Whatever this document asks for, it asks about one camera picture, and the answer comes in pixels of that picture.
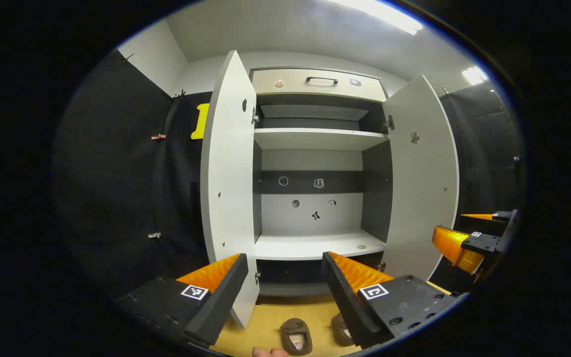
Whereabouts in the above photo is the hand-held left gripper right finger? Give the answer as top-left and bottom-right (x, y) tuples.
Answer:
(322, 251), (464, 350)

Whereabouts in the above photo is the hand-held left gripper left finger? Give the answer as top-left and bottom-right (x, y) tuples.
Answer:
(117, 253), (249, 348)

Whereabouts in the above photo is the brown fuzzy shoe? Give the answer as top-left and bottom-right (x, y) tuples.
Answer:
(280, 317), (313, 357)
(331, 312), (360, 347)

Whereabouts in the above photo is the white cabinet door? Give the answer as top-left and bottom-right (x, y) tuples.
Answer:
(200, 50), (260, 330)
(381, 73), (459, 283)

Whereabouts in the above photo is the white and grey shoe cabinet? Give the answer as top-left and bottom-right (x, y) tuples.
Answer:
(200, 50), (459, 330)

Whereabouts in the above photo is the white cabinet shelf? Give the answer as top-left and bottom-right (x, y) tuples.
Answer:
(254, 231), (387, 261)
(254, 128), (389, 151)

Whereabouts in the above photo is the grey cabinet shelf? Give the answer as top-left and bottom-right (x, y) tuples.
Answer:
(260, 104), (369, 121)

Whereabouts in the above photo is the beige cabinet drawer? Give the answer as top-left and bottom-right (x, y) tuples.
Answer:
(252, 68), (388, 103)

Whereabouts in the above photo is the long ceiling light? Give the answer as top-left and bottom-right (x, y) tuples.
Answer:
(461, 66), (488, 86)

